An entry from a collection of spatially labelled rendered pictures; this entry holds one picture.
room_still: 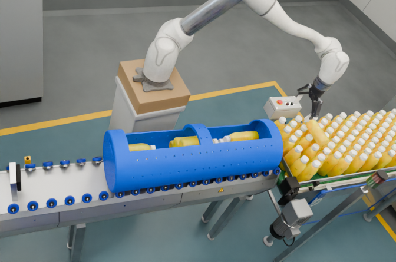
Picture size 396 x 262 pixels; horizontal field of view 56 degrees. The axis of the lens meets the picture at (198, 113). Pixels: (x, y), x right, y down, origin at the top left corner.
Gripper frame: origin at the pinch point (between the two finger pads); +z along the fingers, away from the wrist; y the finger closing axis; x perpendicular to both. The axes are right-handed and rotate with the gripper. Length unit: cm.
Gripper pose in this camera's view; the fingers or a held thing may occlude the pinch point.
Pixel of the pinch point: (301, 110)
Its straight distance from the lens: 216.7
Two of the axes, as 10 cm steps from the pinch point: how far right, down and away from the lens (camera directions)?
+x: 9.1, -0.5, 4.2
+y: 3.1, 7.6, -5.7
